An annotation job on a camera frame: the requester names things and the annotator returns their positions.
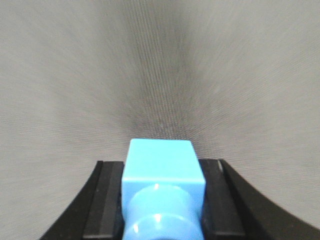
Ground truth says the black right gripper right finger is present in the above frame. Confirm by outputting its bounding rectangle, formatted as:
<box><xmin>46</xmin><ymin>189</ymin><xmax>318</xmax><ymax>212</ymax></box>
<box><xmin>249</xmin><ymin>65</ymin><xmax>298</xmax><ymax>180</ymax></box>
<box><xmin>199</xmin><ymin>158</ymin><xmax>320</xmax><ymax>240</ymax></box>

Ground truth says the light blue toy block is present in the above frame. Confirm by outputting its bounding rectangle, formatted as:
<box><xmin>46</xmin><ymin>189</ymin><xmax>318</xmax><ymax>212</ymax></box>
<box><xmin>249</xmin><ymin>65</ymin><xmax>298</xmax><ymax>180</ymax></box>
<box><xmin>121</xmin><ymin>138</ymin><xmax>206</xmax><ymax>240</ymax></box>

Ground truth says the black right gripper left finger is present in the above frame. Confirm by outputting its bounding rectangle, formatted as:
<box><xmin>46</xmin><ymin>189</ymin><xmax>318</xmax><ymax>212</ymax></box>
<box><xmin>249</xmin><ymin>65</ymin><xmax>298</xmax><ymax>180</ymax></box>
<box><xmin>41</xmin><ymin>161</ymin><xmax>124</xmax><ymax>240</ymax></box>

